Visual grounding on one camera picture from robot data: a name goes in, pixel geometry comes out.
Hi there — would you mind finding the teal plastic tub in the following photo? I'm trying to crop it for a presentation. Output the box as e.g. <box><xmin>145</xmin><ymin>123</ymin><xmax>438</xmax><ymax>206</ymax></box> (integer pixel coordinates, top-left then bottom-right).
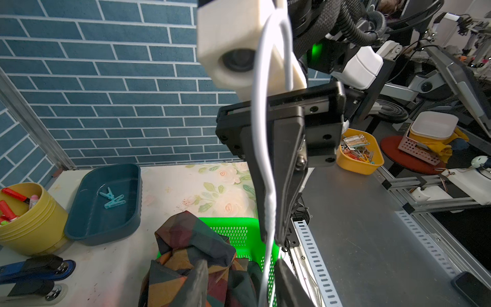
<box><xmin>65</xmin><ymin>164</ymin><xmax>142</xmax><ymax>246</ymax></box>

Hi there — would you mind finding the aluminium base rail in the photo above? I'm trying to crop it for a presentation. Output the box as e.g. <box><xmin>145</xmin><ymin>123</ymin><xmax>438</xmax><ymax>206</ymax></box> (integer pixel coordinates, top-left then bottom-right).
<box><xmin>280</xmin><ymin>220</ymin><xmax>343</xmax><ymax>307</ymax></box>

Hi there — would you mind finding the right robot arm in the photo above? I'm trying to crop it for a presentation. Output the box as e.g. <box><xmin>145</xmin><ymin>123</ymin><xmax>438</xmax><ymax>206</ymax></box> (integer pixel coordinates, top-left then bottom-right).
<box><xmin>198</xmin><ymin>1</ymin><xmax>387</xmax><ymax>245</ymax></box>

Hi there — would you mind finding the yellow tray with clips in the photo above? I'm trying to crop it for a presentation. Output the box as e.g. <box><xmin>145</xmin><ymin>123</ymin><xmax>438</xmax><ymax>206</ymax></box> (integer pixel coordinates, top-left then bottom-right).
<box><xmin>336</xmin><ymin>129</ymin><xmax>384</xmax><ymax>175</ymax></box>

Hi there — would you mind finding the black smartphone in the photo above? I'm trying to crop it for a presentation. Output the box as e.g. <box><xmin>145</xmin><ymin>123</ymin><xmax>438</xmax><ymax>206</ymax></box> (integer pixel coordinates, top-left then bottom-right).
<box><xmin>451</xmin><ymin>272</ymin><xmax>491</xmax><ymax>307</ymax></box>

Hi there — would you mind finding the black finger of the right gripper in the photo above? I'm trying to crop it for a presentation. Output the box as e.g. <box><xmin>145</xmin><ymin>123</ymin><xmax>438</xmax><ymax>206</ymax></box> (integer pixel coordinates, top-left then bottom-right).
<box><xmin>240</xmin><ymin>115</ymin><xmax>268</xmax><ymax>242</ymax></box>
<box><xmin>272</xmin><ymin>116</ymin><xmax>305</xmax><ymax>247</ymax></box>

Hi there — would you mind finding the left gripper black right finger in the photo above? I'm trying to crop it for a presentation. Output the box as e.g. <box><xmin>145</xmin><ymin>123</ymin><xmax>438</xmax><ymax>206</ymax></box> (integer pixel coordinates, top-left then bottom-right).
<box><xmin>274</xmin><ymin>259</ymin><xmax>314</xmax><ymax>307</ymax></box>

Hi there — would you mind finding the teal clothespin shoulder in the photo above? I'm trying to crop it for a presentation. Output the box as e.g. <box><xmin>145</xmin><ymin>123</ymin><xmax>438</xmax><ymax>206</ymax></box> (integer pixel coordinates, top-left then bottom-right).
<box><xmin>104</xmin><ymin>194</ymin><xmax>126</xmax><ymax>209</ymax></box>
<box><xmin>99</xmin><ymin>187</ymin><xmax>116</xmax><ymax>201</ymax></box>

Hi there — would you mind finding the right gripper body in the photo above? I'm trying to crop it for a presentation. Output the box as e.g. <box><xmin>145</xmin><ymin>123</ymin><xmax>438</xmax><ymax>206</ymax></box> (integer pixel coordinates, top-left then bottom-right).
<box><xmin>216</xmin><ymin>81</ymin><xmax>347</xmax><ymax>168</ymax></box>

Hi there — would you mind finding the blue black stapler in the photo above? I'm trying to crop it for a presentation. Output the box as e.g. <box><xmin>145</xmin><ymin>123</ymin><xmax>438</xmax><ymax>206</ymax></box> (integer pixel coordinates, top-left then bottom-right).
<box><xmin>1</xmin><ymin>255</ymin><xmax>76</xmax><ymax>285</ymax></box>

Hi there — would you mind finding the white wire hanger plaid shirt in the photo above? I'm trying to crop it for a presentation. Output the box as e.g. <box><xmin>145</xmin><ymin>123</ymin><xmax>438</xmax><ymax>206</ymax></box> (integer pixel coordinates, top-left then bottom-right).
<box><xmin>251</xmin><ymin>1</ymin><xmax>294</xmax><ymax>306</ymax></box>

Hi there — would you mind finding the yellow metal bucket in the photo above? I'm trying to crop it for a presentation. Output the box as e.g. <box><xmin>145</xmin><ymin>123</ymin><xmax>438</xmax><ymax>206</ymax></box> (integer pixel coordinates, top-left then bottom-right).
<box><xmin>1</xmin><ymin>183</ymin><xmax>70</xmax><ymax>256</ymax></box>

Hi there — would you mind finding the white black stapler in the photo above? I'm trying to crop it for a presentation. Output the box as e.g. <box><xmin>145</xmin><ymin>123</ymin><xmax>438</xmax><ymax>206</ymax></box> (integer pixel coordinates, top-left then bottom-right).
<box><xmin>1</xmin><ymin>280</ymin><xmax>69</xmax><ymax>306</ymax></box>

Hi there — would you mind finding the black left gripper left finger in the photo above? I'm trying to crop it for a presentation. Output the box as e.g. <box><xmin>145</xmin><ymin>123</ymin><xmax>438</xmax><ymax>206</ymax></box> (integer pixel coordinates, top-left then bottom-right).
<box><xmin>174</xmin><ymin>260</ymin><xmax>208</xmax><ymax>307</ymax></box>

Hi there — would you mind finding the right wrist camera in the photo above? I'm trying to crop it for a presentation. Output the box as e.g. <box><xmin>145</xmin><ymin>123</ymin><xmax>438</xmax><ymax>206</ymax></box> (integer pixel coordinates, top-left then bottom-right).
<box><xmin>197</xmin><ymin>0</ymin><xmax>288</xmax><ymax>102</ymax></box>

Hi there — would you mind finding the plaid long-sleeve shirt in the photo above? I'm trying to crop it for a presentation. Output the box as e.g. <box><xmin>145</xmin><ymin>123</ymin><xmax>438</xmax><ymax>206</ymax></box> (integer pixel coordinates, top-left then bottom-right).
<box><xmin>138</xmin><ymin>211</ymin><xmax>262</xmax><ymax>306</ymax></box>

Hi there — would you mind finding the green plastic basket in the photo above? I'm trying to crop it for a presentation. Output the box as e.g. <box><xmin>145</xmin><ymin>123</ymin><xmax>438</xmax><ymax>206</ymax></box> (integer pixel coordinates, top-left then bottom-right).
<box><xmin>156</xmin><ymin>216</ymin><xmax>281</xmax><ymax>307</ymax></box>

